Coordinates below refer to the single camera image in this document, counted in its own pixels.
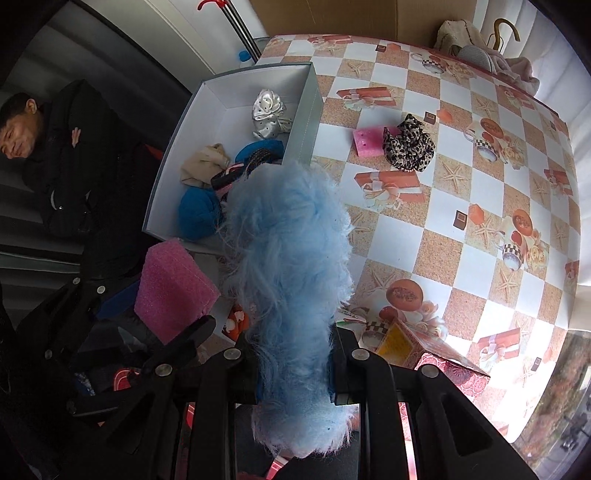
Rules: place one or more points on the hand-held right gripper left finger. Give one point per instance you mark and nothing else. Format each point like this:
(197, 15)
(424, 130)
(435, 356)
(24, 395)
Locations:
(231, 369)

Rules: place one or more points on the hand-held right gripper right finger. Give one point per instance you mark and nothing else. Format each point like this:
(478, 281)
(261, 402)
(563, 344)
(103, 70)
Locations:
(351, 369)

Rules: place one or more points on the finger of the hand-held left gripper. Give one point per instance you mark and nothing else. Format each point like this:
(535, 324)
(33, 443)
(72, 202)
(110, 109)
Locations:
(117, 300)
(184, 344)

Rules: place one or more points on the large pink sponge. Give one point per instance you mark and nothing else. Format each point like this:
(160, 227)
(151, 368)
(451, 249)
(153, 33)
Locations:
(175, 286)

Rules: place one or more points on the blue shoe cover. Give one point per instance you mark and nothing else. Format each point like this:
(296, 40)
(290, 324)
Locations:
(268, 148)
(198, 214)

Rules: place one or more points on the light blue fluffy scrunchie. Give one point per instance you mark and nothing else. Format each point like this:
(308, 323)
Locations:
(291, 258)

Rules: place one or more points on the beige elastic cloth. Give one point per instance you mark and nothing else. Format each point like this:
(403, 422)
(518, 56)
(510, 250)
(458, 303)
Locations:
(203, 164)

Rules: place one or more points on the pink and black scrunchie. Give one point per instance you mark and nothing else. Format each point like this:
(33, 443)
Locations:
(226, 177)

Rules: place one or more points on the brown and purple knitted scrunchie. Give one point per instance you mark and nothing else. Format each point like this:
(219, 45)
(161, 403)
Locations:
(258, 158)

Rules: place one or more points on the grey box with white inside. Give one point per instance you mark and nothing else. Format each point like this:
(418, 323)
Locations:
(217, 115)

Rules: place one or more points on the cream polka dot scrunchie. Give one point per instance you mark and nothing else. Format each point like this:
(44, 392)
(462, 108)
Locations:
(268, 113)

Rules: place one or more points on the orange and white tissue pack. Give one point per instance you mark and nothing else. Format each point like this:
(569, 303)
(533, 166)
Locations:
(235, 321)

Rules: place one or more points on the red patterned carton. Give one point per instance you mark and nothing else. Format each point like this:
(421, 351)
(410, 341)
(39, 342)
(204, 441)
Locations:
(443, 364)

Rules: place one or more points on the small pink sponge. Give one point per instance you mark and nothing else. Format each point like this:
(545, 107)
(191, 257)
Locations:
(367, 141)

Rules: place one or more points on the leopard print scrunchie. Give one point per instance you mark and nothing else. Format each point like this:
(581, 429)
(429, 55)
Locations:
(408, 145)

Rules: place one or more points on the small blue cap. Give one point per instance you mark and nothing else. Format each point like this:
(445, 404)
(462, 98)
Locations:
(244, 56)

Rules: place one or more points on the beige bag with hanger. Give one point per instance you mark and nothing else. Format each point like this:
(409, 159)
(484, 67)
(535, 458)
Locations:
(517, 69)

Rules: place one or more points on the white curtain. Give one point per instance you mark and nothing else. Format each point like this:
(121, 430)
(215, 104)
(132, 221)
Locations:
(545, 46)

